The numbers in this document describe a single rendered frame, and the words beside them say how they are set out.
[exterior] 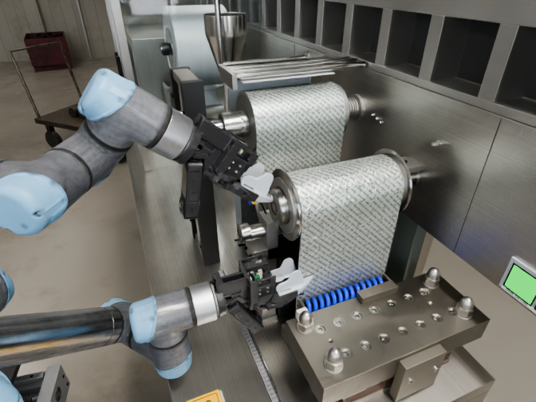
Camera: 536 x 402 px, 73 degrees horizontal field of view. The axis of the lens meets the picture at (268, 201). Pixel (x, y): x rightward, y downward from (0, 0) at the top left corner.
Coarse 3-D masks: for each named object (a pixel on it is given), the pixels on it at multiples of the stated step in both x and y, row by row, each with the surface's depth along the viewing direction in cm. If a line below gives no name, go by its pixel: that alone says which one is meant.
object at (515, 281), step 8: (512, 272) 65; (520, 272) 63; (512, 280) 65; (520, 280) 63; (528, 280) 62; (512, 288) 65; (520, 288) 64; (528, 288) 62; (520, 296) 64; (528, 296) 63
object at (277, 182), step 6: (402, 174) 76; (276, 180) 73; (282, 180) 70; (276, 186) 73; (282, 186) 70; (288, 192) 68; (288, 198) 69; (402, 198) 77; (294, 210) 68; (294, 216) 68; (294, 222) 69; (282, 228) 75; (288, 228) 72
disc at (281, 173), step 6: (276, 174) 73; (282, 174) 70; (288, 180) 68; (270, 186) 77; (288, 186) 68; (294, 192) 66; (294, 198) 67; (294, 204) 67; (300, 210) 66; (300, 216) 66; (300, 222) 67; (294, 228) 70; (300, 228) 68; (288, 234) 74; (294, 234) 70
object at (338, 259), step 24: (312, 240) 72; (336, 240) 75; (360, 240) 78; (384, 240) 81; (312, 264) 76; (336, 264) 79; (360, 264) 82; (384, 264) 86; (312, 288) 80; (336, 288) 83
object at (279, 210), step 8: (272, 192) 71; (280, 192) 70; (280, 200) 69; (272, 208) 74; (280, 208) 69; (288, 208) 69; (272, 216) 74; (280, 216) 70; (288, 216) 70; (280, 224) 71
